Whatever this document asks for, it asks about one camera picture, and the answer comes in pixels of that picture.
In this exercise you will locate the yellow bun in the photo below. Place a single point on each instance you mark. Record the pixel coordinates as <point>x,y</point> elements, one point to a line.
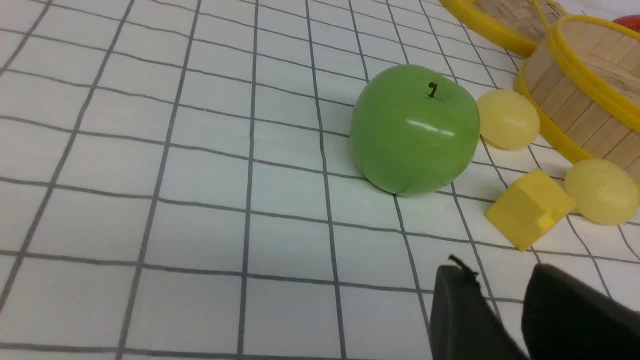
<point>604,193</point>
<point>507,120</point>

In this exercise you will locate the red tomato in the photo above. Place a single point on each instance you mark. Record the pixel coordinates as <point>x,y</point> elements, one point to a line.
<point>631,21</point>

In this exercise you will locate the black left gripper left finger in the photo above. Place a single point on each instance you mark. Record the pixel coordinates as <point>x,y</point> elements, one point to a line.
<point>462,325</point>

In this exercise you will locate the yellow cube block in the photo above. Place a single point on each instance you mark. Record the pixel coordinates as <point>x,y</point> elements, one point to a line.
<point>529,208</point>

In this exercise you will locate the bamboo steamer tray yellow rim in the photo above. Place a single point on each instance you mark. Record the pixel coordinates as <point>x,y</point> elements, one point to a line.
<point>583,79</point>

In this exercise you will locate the woven steamer lid yellow rim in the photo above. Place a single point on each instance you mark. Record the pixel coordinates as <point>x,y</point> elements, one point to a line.
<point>517,26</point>

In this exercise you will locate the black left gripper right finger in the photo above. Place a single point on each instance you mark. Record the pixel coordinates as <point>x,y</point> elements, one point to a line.
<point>566,319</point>

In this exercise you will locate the green apple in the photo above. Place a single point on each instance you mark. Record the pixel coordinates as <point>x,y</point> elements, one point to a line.
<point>413,130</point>

